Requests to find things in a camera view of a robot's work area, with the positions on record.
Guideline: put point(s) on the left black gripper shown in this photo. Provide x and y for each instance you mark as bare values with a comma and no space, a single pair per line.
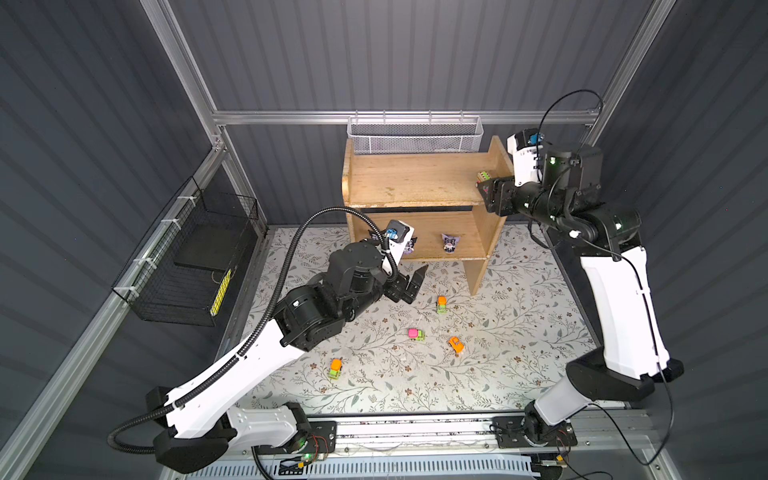
395,288

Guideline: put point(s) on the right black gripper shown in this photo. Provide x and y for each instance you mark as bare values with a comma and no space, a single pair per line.
495,192

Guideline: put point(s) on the pink green toy bus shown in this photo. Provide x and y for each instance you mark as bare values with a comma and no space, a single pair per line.
483,176

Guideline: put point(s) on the light purple toy figure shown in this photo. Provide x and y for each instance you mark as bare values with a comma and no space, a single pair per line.
450,243

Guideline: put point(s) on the black purple toy figure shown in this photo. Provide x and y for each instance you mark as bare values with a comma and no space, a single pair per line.
410,246

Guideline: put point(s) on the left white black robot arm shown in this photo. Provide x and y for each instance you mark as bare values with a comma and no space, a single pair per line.
206,421

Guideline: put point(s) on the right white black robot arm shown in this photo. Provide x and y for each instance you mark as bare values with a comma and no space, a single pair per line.
559,188

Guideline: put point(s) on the wooden two-tier shelf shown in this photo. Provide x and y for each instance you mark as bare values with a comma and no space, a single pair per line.
434,193

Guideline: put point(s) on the orange green toy truck far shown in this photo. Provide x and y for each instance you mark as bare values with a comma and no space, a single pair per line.
441,305

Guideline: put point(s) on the pink green toy car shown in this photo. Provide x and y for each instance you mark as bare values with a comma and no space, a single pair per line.
415,334

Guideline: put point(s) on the floral patterned table mat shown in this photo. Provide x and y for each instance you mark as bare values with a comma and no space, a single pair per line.
519,331

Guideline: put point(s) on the orange green toy car near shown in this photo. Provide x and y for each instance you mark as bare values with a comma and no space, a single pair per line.
335,369

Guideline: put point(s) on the yellow green marker strip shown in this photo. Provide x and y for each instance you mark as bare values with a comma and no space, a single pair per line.
221,293

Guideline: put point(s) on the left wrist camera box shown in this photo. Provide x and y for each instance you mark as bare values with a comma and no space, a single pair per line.
398,234

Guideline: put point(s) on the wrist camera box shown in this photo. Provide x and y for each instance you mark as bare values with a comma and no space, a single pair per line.
398,234
524,149

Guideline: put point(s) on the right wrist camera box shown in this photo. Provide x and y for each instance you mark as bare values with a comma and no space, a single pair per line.
524,149

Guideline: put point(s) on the white wire mesh basket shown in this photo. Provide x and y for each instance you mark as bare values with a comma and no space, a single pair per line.
379,135

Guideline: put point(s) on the white ventilated cable duct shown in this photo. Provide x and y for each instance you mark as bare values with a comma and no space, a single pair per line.
381,467

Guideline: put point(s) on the black wire wall basket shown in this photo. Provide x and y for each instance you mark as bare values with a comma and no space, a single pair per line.
176,279

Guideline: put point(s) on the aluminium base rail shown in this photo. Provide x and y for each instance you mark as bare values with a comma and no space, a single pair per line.
420,432

